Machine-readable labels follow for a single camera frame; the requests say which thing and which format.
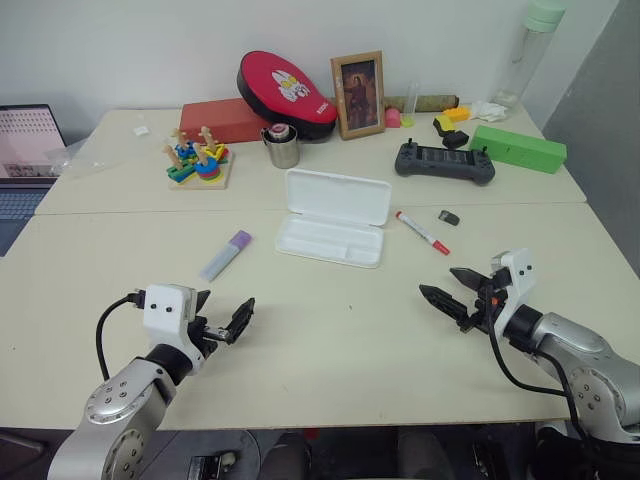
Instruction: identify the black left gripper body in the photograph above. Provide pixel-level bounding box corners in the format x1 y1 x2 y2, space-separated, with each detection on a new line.
187 315 236 352

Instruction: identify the yellow and black tool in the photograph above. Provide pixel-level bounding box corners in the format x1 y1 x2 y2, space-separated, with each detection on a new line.
432 114 470 149

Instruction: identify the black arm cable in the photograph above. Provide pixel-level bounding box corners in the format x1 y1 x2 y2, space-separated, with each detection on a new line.
96 291 146 382
487 324 589 442

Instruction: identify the crumpled white tissue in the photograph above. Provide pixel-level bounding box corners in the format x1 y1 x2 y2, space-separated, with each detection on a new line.
468 99 512 123

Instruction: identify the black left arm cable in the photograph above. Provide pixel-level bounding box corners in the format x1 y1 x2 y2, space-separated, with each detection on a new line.
96 291 146 382

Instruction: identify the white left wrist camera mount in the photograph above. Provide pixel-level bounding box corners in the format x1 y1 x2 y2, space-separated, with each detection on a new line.
141 283 207 376

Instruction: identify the clear bottle with green lid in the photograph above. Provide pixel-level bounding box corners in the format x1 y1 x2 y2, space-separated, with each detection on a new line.
492 0 567 106

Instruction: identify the red rectangular box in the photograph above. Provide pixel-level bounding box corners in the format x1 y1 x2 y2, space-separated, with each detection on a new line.
179 97 274 145

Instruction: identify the green rectangular box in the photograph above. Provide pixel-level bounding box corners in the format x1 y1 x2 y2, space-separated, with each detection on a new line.
468 124 568 175

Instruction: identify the clear plastic bag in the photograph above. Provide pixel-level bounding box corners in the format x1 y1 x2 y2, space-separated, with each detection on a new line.
45 139 91 176

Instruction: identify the brown rolled mat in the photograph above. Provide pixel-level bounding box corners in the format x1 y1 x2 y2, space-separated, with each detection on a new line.
382 92 460 113

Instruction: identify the open laptop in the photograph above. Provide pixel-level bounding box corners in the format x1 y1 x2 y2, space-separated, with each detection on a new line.
0 103 69 259

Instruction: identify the white plastic pencil case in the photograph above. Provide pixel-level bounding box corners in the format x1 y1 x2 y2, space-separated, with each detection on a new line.
273 168 392 270

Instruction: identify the red and black boxing pad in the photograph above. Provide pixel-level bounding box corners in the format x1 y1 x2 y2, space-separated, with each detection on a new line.
236 50 339 142

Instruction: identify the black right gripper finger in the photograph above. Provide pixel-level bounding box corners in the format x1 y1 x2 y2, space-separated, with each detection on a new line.
449 267 484 291
418 284 474 324

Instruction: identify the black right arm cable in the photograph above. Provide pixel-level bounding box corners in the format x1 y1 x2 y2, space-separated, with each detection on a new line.
487 324 589 442

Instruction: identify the wooden colourful stacking toy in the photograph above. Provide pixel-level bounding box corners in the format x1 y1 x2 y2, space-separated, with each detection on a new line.
162 125 235 191

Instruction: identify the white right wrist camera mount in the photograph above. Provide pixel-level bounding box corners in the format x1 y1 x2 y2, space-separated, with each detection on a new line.
490 248 535 342

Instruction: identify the dark grey handheld controller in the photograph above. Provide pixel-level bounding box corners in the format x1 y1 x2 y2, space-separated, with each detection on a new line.
394 138 497 187

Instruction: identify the white marker with red cap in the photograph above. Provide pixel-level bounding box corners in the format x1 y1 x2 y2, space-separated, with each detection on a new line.
395 210 451 256

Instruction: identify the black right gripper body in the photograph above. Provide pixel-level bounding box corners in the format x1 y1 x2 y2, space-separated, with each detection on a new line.
457 272 512 335

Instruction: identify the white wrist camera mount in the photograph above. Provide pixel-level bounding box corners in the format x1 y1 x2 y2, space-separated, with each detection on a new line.
141 283 207 376
490 248 535 342

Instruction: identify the metal cup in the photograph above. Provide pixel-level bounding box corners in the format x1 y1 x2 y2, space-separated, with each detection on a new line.
260 124 301 169

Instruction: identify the wooden picture frame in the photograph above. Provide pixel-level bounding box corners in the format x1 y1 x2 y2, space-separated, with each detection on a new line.
329 49 388 141

